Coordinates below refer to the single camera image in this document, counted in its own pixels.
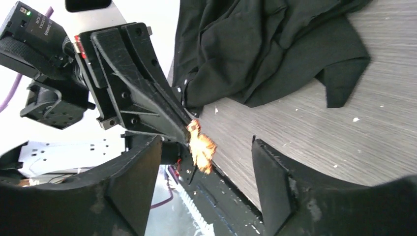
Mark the black button shirt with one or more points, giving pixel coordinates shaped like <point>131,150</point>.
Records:
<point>258,51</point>

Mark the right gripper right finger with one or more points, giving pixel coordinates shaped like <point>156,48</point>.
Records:
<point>297,200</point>

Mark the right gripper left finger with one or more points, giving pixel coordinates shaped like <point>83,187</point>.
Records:
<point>112,199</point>

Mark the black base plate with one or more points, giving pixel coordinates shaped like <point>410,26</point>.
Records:
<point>216,204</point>

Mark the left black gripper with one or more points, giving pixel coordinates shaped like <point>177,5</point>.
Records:
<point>35,46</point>

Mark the orange maple leaf brooch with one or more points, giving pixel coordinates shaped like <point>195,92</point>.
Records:
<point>202,147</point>

